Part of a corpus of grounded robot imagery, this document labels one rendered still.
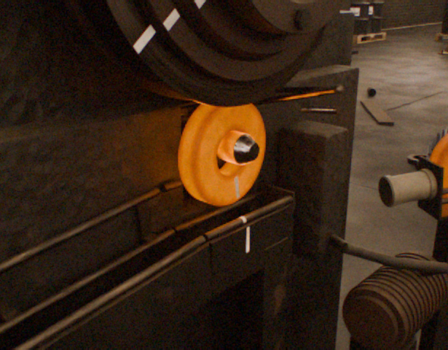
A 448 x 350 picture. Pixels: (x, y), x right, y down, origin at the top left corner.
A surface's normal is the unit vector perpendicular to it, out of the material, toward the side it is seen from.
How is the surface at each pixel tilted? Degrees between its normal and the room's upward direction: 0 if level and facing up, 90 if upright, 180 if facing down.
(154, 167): 90
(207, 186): 90
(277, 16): 90
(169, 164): 90
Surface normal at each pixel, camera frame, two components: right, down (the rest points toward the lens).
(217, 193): 0.75, 0.23
